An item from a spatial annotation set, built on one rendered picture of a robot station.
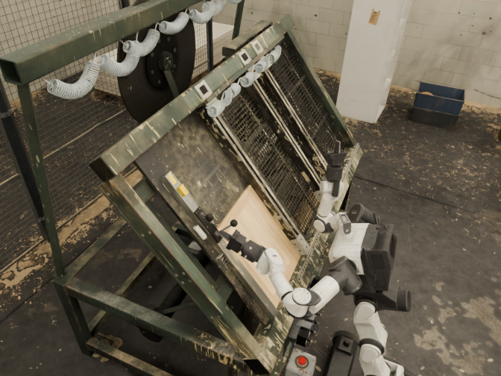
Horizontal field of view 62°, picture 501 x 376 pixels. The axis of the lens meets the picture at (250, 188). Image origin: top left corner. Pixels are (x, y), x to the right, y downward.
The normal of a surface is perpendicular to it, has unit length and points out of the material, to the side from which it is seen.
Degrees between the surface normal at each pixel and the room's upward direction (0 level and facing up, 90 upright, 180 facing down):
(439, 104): 90
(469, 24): 90
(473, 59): 90
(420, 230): 0
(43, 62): 90
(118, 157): 51
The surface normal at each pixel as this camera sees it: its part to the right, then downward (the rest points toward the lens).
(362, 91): -0.46, 0.54
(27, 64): 0.91, 0.27
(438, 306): 0.03, -0.79
